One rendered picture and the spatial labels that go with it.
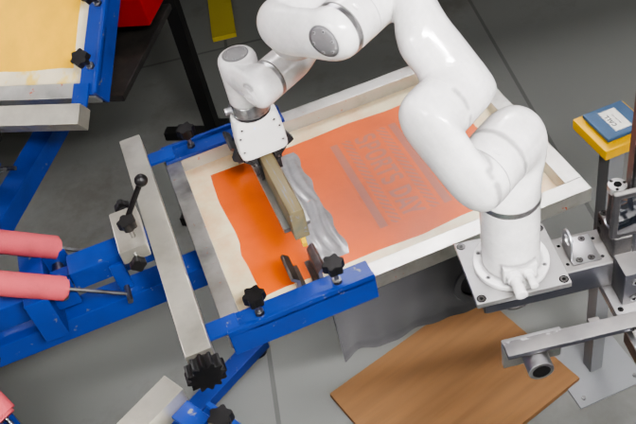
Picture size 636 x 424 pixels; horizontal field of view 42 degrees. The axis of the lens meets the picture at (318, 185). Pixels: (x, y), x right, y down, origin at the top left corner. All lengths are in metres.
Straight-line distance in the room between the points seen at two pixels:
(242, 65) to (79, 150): 2.39
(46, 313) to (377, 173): 0.76
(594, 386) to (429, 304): 0.87
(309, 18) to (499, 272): 0.52
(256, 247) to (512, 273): 0.63
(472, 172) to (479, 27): 2.87
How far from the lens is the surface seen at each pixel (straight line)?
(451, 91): 1.16
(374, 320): 1.86
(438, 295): 1.91
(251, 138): 1.66
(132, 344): 3.00
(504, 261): 1.38
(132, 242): 1.73
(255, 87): 1.50
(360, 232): 1.77
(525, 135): 1.22
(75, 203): 3.61
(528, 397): 2.61
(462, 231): 1.70
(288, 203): 1.59
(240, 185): 1.94
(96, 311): 1.87
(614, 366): 2.70
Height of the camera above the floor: 2.24
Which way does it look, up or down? 43 degrees down
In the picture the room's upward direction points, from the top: 14 degrees counter-clockwise
